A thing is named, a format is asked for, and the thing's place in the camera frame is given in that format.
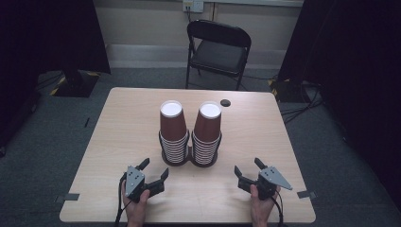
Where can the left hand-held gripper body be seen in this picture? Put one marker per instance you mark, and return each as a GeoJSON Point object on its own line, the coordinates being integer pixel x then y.
{"type": "Point", "coordinates": [134, 181]}

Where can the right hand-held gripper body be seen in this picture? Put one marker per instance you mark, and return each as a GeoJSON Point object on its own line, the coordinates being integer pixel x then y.
{"type": "Point", "coordinates": [268, 184]}

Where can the stack of brown paper cups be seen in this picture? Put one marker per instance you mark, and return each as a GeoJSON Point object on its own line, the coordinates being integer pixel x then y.
{"type": "Point", "coordinates": [172, 126]}
{"type": "Point", "coordinates": [207, 126]}

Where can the person's right hand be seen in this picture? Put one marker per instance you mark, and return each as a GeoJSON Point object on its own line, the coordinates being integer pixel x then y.
{"type": "Point", "coordinates": [261, 211]}

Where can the person's left hand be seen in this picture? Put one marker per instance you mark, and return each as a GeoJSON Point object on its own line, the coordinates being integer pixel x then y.
{"type": "Point", "coordinates": [136, 213]}

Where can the grey tape strip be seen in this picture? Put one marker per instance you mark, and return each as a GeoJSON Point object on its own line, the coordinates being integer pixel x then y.
{"type": "Point", "coordinates": [306, 194]}
{"type": "Point", "coordinates": [67, 197]}

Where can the small black floor marker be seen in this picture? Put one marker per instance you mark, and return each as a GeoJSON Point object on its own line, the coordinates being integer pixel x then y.
{"type": "Point", "coordinates": [86, 122]}

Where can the black round cap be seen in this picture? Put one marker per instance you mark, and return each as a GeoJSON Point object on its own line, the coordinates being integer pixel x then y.
{"type": "Point", "coordinates": [225, 102]}

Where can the black stand base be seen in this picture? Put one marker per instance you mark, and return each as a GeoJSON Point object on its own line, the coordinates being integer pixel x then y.
{"type": "Point", "coordinates": [75, 83]}
{"type": "Point", "coordinates": [288, 91]}

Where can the black folding chair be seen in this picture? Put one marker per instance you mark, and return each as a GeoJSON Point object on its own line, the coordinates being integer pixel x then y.
{"type": "Point", "coordinates": [219, 55]}

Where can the black curtain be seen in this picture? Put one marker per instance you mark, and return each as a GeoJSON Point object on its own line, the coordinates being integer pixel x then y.
{"type": "Point", "coordinates": [353, 63]}
{"type": "Point", "coordinates": [47, 38]}

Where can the white wall outlet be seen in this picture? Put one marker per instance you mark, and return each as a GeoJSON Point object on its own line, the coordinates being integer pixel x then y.
{"type": "Point", "coordinates": [193, 5]}

